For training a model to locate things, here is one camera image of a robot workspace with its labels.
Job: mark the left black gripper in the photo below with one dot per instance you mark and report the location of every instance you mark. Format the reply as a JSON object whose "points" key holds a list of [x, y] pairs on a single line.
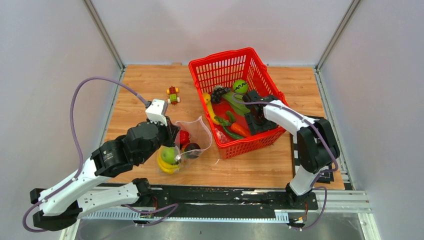
{"points": [[171, 131]]}

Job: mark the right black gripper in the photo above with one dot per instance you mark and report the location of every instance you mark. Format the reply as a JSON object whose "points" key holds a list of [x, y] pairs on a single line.
{"points": [[269, 125]]}

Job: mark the green toy apple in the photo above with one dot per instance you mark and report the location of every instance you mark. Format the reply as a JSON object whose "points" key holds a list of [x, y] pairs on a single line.
{"points": [[168, 155]]}

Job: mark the clear zip top bag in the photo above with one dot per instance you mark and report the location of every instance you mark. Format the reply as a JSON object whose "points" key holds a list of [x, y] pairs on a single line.
{"points": [[193, 139]]}

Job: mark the dark purple toy plum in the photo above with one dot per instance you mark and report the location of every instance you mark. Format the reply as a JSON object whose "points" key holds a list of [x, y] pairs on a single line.
{"points": [[191, 150]]}

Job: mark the yellow toy banana bunch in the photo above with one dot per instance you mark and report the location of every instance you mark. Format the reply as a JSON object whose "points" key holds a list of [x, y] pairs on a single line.
{"points": [[166, 167]]}

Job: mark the red plastic shopping basket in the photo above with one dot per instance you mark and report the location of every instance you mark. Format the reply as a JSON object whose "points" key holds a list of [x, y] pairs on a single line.
{"points": [[224, 81]]}

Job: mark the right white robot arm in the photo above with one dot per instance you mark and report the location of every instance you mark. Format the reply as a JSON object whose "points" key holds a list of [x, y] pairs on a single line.
{"points": [[317, 148]]}

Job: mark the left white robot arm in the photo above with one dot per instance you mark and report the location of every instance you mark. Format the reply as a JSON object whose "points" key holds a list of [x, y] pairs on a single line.
{"points": [[62, 205]]}

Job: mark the green toy lettuce leaf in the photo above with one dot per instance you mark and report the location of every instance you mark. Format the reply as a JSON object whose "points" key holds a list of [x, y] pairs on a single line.
{"points": [[238, 108]]}

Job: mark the green toy cucumber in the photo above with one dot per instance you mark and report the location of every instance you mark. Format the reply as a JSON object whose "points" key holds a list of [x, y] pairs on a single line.
{"points": [[226, 123]]}

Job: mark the colourful toy block car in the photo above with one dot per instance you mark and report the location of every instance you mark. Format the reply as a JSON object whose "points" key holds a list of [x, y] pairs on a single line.
{"points": [[173, 95]]}

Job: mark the black toy grape bunch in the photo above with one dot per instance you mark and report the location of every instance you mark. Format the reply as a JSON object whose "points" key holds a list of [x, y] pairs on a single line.
{"points": [[218, 92]]}

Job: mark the single yellow toy banana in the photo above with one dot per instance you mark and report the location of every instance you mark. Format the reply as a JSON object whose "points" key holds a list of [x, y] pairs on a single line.
{"points": [[207, 99]]}

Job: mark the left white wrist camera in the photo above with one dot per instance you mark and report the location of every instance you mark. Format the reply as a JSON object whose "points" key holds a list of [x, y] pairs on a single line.
{"points": [[156, 112]]}

